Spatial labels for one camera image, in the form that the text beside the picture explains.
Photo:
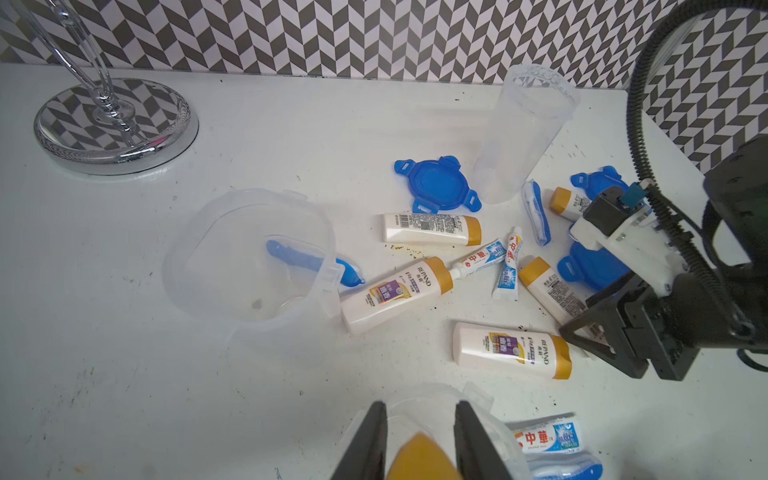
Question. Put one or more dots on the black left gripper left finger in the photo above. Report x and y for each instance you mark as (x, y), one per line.
(366, 444)

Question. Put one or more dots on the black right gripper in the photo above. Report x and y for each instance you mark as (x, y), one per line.
(644, 330)

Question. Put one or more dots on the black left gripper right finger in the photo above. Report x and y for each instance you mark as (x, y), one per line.
(476, 457)

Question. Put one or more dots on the white tube gold cap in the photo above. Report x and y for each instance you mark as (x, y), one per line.
(552, 291)
(431, 229)
(372, 306)
(485, 347)

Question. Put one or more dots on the blue lid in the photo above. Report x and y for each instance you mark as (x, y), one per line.
(437, 185)
(593, 184)
(596, 269)

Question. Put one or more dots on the small toothpaste tube front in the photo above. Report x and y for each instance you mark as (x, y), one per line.
(549, 435)

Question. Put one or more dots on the small toothpaste tube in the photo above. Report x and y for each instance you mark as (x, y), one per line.
(549, 435)
(507, 285)
(488, 255)

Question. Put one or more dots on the blue toothbrush case front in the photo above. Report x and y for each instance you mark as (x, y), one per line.
(577, 466)

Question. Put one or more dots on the blue toothbrush case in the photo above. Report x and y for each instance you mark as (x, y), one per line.
(577, 466)
(531, 194)

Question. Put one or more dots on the white tube gold cap front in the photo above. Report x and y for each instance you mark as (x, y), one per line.
(485, 347)

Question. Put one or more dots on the white tube near right lid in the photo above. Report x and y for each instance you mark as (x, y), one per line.
(568, 204)

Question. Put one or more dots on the blue toothbrush case back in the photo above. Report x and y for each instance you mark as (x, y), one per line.
(531, 194)

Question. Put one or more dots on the blue toothbrush in container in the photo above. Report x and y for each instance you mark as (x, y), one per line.
(352, 275)

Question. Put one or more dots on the white tube gold cap back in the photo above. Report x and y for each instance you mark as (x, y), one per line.
(431, 229)

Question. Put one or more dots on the clear container lying open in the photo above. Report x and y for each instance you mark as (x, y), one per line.
(218, 269)

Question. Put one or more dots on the tall clear container back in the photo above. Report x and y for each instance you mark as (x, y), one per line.
(534, 104)

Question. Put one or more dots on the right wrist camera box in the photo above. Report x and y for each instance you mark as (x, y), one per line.
(633, 236)

